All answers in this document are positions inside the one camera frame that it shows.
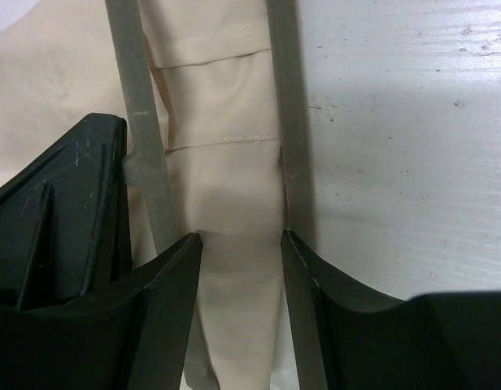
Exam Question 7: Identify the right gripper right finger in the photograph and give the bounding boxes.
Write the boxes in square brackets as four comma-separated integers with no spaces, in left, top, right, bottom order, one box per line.
[281,231,501,389]

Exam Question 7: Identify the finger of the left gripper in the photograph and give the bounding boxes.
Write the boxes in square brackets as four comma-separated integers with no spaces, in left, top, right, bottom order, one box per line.
[0,114,133,310]

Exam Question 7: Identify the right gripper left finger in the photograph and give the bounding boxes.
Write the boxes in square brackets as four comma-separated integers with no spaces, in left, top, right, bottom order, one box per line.
[0,233,202,389]

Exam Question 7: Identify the beige trousers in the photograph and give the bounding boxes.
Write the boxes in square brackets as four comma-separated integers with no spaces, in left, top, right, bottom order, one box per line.
[0,1,298,389]

